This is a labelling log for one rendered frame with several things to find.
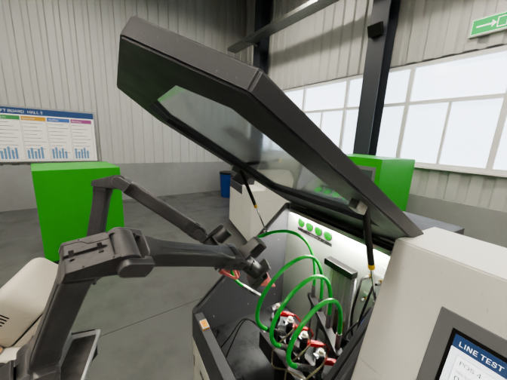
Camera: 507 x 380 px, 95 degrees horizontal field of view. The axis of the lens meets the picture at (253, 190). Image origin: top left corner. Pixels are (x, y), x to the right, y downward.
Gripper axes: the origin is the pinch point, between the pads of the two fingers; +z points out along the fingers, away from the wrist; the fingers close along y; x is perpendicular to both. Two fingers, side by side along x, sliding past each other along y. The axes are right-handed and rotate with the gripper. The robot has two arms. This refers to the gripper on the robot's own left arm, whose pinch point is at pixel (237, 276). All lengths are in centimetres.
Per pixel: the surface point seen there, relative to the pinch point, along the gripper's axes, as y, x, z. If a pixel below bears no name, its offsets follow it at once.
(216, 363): -9.5, 24.7, 18.3
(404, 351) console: -32, -34, 38
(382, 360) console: -29, -28, 38
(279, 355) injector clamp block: -4.0, 6.1, 32.7
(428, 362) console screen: -36, -37, 40
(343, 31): 402, -343, -185
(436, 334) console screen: -36, -42, 36
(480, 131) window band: 280, -288, 103
